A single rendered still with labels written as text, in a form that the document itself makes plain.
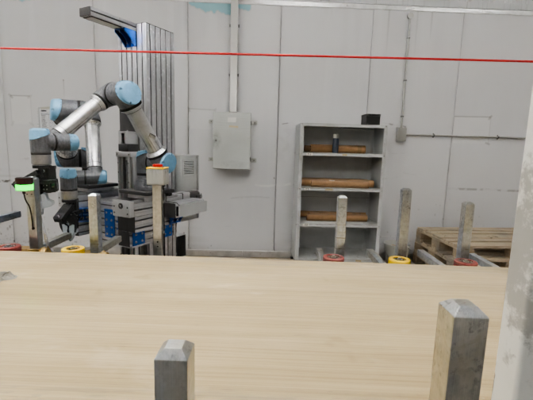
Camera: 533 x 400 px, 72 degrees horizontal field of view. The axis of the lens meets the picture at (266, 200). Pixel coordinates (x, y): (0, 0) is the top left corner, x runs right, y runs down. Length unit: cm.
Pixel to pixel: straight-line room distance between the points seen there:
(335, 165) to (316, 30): 148
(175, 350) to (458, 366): 29
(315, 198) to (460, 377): 389
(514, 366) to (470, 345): 20
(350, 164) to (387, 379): 367
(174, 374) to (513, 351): 45
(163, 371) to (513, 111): 493
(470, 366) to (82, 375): 63
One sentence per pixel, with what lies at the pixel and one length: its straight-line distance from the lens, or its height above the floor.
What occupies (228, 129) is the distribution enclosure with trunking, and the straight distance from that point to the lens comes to 397.
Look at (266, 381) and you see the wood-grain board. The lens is 73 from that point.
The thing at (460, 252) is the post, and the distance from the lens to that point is 168.
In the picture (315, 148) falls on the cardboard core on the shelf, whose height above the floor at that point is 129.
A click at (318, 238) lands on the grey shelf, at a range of 438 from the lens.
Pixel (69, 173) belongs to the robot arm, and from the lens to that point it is 202.
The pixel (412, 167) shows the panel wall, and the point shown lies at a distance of 457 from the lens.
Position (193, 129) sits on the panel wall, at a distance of 425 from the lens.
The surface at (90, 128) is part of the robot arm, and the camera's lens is 224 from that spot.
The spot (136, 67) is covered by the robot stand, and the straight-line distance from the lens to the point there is 255.
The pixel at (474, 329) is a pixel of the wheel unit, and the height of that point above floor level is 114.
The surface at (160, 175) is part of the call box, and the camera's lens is 149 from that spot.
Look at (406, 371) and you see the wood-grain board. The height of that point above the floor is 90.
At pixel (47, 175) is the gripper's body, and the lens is 181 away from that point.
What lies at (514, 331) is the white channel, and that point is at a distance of 63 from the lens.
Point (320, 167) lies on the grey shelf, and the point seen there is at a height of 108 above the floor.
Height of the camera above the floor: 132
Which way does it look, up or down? 9 degrees down
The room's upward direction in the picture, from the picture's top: 2 degrees clockwise
